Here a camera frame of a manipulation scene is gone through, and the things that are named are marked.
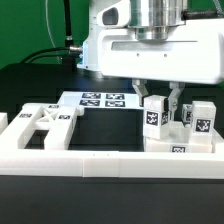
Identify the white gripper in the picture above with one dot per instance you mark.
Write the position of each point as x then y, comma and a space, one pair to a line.
161, 40

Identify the white chair seat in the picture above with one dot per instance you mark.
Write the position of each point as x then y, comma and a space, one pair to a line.
181, 139

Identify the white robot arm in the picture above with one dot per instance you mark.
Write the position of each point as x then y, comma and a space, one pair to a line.
89, 60

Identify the white marker cube right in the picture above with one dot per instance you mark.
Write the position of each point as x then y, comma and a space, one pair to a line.
186, 112

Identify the white block at left edge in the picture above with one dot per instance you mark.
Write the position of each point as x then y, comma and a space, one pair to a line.
3, 121

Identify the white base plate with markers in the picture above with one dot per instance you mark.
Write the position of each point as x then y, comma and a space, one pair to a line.
100, 100

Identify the white chair back frame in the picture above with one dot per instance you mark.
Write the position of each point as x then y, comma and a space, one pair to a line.
57, 120

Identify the white U-shaped fence frame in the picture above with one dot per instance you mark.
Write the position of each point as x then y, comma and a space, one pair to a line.
34, 160

